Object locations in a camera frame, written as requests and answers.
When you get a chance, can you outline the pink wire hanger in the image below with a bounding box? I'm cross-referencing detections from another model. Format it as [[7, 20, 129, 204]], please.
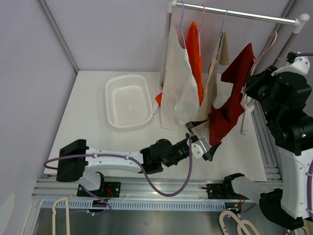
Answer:
[[249, 31, 278, 75], [198, 4, 205, 56]]

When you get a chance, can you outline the dark red t shirt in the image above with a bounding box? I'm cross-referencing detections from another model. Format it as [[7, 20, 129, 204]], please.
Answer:
[[209, 43, 255, 146]]

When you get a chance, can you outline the beige t shirt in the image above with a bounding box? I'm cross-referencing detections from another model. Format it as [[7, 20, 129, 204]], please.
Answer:
[[197, 31, 229, 130]]

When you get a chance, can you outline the blue wire hanger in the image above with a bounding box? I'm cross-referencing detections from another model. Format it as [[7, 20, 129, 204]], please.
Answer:
[[176, 1, 186, 49], [213, 8, 230, 59]]

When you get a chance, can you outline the orange t shirt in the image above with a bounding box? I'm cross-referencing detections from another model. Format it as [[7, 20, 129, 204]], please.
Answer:
[[155, 21, 204, 106]]

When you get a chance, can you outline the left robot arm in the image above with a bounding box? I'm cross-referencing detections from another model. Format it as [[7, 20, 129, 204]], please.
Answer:
[[56, 121, 221, 196]]

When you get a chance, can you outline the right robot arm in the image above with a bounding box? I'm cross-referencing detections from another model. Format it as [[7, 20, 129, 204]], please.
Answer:
[[223, 70, 313, 230]]

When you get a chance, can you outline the white t shirt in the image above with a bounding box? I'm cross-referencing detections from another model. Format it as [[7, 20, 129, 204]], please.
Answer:
[[160, 27, 200, 131]]

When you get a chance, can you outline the beige wooden hanger right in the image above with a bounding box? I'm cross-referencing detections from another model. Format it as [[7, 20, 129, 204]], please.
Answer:
[[217, 211, 262, 235]]

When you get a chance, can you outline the beige wooden hanger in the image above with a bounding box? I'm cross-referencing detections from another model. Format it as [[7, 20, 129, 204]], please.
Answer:
[[52, 197, 71, 235], [217, 211, 262, 235]]

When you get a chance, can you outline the beige wooden hanger corner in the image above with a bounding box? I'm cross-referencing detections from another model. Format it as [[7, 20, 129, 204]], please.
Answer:
[[303, 219, 313, 235]]

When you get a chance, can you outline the beige wooden hanger left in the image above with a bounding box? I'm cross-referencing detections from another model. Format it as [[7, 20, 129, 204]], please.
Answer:
[[52, 197, 71, 235]]

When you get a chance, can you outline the white plastic basket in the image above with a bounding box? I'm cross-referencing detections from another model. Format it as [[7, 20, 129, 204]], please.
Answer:
[[105, 74, 154, 131]]

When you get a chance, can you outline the metal clothes rack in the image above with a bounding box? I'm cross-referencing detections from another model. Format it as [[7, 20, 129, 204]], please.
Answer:
[[152, 0, 310, 135]]

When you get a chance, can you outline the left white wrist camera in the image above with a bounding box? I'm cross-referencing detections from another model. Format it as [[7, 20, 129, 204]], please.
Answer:
[[191, 138, 210, 161]]

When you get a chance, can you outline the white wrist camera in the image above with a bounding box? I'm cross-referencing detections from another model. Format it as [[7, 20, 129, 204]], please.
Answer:
[[191, 138, 210, 161], [271, 52, 313, 76]]

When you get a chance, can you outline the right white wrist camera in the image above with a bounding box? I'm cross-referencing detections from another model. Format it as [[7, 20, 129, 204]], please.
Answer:
[[271, 52, 313, 76]]

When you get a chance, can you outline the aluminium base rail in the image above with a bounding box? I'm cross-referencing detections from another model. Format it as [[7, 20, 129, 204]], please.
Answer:
[[31, 176, 294, 211]]

